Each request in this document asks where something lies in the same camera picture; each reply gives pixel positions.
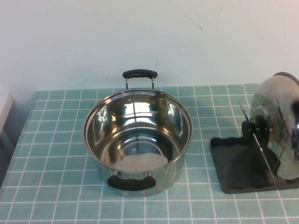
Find stainless steel lid black knob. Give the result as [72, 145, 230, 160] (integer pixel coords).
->
[241, 71, 299, 182]

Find stainless steel pot black handles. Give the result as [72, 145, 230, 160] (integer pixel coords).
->
[83, 69, 194, 198]

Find black lid rack tray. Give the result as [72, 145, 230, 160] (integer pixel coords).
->
[209, 100, 299, 195]

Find beige side cabinet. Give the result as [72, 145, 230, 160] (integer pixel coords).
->
[0, 93, 21, 150]

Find teal checked tablecloth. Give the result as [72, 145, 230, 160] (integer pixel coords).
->
[0, 84, 299, 224]

